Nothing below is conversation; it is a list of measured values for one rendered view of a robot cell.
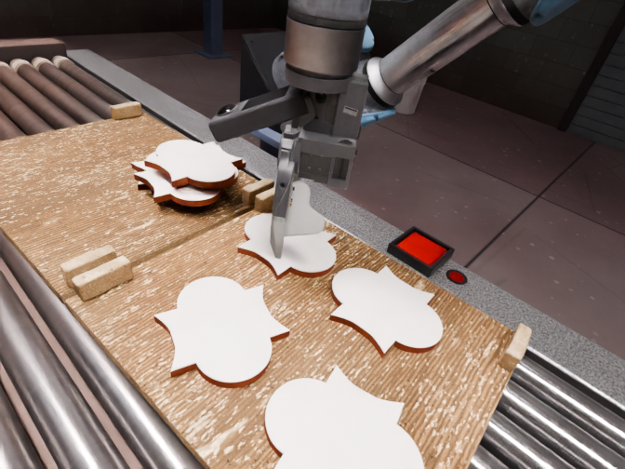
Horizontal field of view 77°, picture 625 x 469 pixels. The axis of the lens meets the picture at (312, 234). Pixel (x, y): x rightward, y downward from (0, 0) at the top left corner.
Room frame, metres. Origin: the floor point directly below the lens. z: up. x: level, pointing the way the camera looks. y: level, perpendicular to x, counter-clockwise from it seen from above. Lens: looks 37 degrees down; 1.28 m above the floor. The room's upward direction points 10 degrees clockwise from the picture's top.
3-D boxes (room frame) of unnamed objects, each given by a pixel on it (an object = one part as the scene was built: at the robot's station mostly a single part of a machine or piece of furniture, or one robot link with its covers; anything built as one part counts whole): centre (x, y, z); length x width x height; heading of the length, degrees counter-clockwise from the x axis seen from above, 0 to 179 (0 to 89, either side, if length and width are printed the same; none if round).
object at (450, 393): (0.30, -0.01, 0.93); 0.41 x 0.35 x 0.02; 56
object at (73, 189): (0.53, 0.33, 0.93); 0.41 x 0.35 x 0.02; 56
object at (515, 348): (0.30, -0.25, 0.95); 0.06 x 0.02 x 0.03; 146
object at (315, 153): (0.42, 0.01, 1.12); 0.09 x 0.08 x 0.12; 89
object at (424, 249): (0.49, -0.17, 0.92); 0.06 x 0.06 x 0.01; 53
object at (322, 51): (0.42, 0.02, 1.20); 0.08 x 0.08 x 0.05
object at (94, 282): (0.30, 0.22, 0.95); 0.06 x 0.02 x 0.03; 146
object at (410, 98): (4.10, -0.70, 0.18); 0.30 x 0.30 x 0.37
